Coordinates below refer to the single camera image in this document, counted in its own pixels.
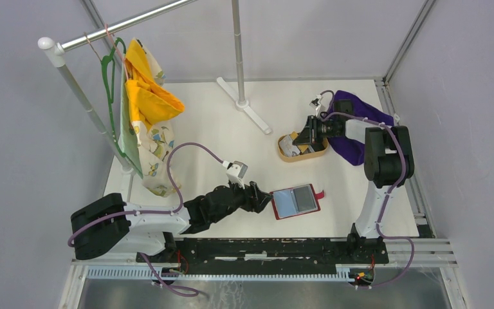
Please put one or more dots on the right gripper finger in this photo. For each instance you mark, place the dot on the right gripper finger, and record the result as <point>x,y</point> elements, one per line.
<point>312,124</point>
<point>307,136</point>

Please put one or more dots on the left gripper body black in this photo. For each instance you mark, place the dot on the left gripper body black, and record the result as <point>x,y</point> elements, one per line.
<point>242,199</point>

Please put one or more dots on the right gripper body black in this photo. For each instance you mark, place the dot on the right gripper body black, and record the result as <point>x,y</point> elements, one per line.
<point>327,129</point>

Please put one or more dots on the gold VIP card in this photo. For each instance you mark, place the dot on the gold VIP card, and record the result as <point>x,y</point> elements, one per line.
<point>301,149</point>

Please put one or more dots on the oval wooden tray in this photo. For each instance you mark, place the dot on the oval wooden tray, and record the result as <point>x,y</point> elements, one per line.
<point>319,150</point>

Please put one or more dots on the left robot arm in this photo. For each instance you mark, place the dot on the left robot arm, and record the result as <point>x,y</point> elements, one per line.
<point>111,225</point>

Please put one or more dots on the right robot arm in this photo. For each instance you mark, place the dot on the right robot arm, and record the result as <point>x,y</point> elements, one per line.
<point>388,158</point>

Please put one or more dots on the silver credit card in tray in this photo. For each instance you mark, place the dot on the silver credit card in tray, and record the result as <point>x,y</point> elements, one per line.
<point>287,147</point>

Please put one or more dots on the purple cloth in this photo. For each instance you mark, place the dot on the purple cloth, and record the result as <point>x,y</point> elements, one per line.
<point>351,150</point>

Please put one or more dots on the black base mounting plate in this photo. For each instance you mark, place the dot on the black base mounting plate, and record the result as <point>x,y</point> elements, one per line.
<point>270,256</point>

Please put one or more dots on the green clothes hanger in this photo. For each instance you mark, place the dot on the green clothes hanger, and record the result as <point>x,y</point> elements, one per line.
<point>108,76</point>

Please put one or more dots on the yellow dinosaur print garment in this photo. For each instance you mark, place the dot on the yellow dinosaur print garment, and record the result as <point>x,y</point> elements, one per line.
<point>147,136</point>

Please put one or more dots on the metal clothes rack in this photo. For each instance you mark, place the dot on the metal clothes rack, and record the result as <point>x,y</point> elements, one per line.
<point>55,52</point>

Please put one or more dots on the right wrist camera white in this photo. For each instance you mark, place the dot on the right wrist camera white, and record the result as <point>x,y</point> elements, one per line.
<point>317,105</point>

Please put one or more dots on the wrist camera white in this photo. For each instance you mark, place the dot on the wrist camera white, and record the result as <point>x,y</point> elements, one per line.
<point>235,172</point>
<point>317,105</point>

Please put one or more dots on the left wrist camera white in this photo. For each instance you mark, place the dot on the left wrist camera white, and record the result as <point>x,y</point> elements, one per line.
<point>235,172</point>

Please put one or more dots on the white cable duct strip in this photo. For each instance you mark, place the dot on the white cable duct strip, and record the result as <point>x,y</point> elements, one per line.
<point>144,272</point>

